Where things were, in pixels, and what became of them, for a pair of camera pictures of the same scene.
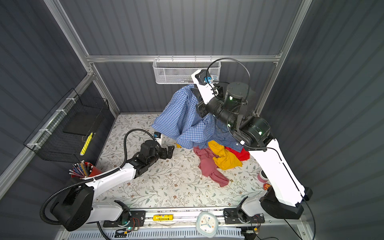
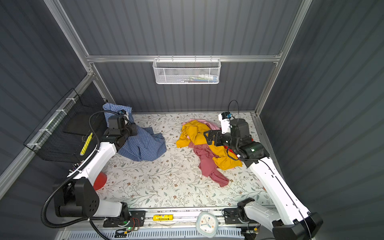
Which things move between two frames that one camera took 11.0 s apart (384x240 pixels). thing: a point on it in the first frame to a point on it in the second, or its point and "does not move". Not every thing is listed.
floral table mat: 178,181 does not move
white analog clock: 207,224 does not move
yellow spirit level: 163,217 does not move
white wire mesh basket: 172,71 does not move
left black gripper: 169,151 to 132,127
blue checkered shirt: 179,119 to 145,145
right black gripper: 200,107 to 217,133
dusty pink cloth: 208,167 does not move
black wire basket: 65,134 does not move
